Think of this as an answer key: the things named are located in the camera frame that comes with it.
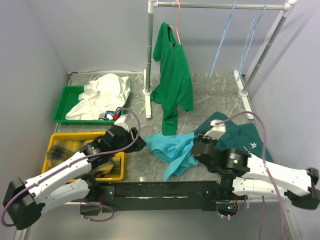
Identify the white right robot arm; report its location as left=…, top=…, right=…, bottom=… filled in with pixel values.
left=191, top=135, right=320, bottom=210

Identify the blue wire hanger left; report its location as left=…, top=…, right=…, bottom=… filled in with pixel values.
left=209, top=2, right=236, bottom=79

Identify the green plastic tray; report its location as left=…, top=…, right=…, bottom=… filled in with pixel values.
left=53, top=86, right=124, bottom=126

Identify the yellow plastic bin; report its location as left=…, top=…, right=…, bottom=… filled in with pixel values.
left=41, top=132, right=125, bottom=182

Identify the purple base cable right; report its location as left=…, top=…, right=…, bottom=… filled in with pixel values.
left=219, top=194, right=248, bottom=221

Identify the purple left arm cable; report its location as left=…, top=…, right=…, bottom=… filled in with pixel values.
left=1, top=107, right=140, bottom=227

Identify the blue wire hanger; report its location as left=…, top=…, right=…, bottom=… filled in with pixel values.
left=209, top=2, right=236, bottom=79
left=236, top=2, right=268, bottom=82

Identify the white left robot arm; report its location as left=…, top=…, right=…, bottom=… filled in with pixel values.
left=1, top=126, right=147, bottom=230

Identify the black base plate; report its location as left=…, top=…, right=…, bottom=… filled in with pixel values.
left=85, top=181, right=237, bottom=211

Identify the blue wire hanger right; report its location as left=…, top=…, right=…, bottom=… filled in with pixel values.
left=236, top=2, right=268, bottom=82

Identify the dark teal garment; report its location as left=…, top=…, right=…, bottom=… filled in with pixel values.
left=194, top=112, right=274, bottom=163

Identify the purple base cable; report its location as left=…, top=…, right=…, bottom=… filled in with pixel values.
left=77, top=199, right=117, bottom=223
left=219, top=194, right=248, bottom=221

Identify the blue white small item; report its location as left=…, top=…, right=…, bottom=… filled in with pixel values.
left=98, top=110, right=121, bottom=121

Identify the light blue t shirt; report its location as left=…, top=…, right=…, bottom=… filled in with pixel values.
left=145, top=132, right=198, bottom=181

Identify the yellow plaid cloth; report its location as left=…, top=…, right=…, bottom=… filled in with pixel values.
left=46, top=139, right=122, bottom=178

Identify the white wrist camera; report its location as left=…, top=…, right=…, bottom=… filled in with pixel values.
left=114, top=114, right=131, bottom=132
left=202, top=119, right=227, bottom=140

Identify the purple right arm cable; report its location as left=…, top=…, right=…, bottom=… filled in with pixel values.
left=217, top=111, right=286, bottom=240

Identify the pink wire hanger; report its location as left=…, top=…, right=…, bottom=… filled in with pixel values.
left=169, top=0, right=181, bottom=45

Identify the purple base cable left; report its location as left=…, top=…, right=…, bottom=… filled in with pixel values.
left=77, top=199, right=117, bottom=223

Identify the green t shirt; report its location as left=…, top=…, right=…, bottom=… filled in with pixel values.
left=151, top=22, right=194, bottom=136

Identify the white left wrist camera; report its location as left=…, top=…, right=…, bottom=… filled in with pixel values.
left=114, top=114, right=131, bottom=132

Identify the grey white clothes rack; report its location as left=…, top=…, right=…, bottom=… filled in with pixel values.
left=142, top=0, right=297, bottom=119

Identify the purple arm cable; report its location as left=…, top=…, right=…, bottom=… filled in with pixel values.
left=217, top=111, right=286, bottom=240
left=1, top=107, right=140, bottom=227

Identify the white shirt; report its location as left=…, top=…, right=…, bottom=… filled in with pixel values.
left=65, top=73, right=131, bottom=121

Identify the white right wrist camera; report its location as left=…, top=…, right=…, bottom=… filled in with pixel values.
left=202, top=119, right=227, bottom=140

